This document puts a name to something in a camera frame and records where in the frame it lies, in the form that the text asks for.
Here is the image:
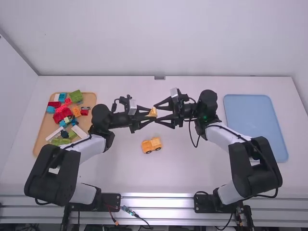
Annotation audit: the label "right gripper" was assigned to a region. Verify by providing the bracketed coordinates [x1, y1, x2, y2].
[153, 92, 197, 130]

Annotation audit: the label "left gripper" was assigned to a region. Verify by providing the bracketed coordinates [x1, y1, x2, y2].
[119, 95, 157, 134]

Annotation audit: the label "yellow toy car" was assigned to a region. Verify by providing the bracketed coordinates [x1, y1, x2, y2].
[141, 136, 163, 154]

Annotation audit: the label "orange toy brick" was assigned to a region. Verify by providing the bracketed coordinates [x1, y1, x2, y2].
[71, 105, 82, 118]

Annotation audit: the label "silver rails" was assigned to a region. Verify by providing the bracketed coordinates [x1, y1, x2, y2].
[0, 192, 308, 227]

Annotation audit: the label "blue mat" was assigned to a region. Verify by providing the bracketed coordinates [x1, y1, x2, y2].
[223, 94, 289, 163]

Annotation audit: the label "long white toy brick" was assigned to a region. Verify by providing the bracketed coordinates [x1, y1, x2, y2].
[45, 127, 65, 141]

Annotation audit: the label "tan tray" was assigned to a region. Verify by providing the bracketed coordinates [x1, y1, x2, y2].
[32, 91, 97, 158]

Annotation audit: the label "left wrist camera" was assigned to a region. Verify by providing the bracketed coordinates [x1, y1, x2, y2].
[127, 99, 138, 116]

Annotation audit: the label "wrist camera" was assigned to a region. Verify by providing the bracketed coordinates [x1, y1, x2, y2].
[127, 99, 138, 116]
[170, 88, 181, 104]

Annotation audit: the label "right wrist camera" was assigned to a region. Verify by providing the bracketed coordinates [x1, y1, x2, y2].
[170, 88, 181, 104]

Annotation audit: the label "black cable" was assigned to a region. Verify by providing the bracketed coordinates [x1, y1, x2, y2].
[188, 117, 202, 148]
[111, 97, 121, 113]
[134, 213, 154, 231]

